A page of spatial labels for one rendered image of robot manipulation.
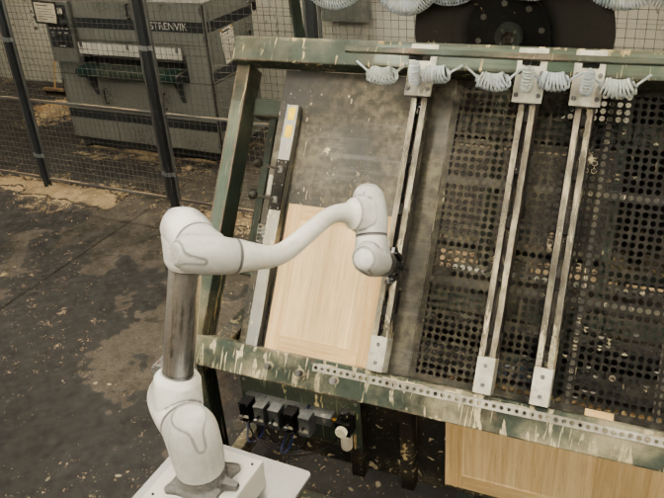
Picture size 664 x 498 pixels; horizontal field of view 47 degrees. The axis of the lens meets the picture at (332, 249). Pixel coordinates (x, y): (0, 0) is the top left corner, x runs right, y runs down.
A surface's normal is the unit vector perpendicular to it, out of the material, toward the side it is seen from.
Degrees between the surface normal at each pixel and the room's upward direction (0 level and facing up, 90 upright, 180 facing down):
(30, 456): 0
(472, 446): 90
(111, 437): 0
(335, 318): 56
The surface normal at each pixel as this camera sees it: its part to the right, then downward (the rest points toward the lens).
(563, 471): -0.40, 0.47
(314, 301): -0.37, -0.11
